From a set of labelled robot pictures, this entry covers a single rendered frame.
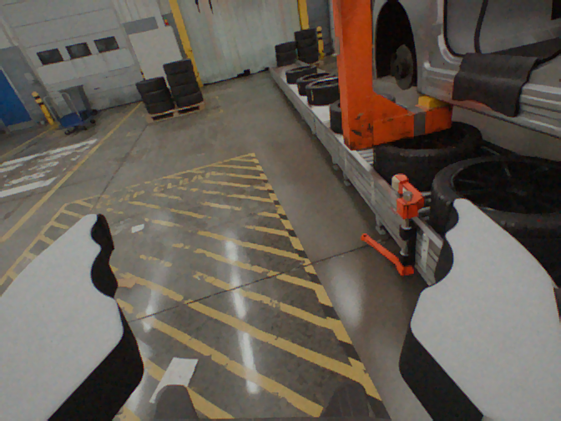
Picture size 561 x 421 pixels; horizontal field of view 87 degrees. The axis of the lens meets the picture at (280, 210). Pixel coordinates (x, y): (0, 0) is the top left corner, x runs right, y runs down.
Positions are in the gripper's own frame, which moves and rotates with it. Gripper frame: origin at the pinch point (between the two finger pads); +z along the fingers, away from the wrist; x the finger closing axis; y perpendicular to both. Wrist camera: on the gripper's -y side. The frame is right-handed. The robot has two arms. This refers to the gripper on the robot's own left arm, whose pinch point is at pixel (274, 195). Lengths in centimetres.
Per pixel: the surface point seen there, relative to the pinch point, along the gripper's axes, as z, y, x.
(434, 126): 183, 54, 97
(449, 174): 127, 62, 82
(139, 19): 1140, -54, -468
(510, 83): 124, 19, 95
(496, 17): 193, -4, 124
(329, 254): 138, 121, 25
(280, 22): 1250, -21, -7
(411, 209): 106, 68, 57
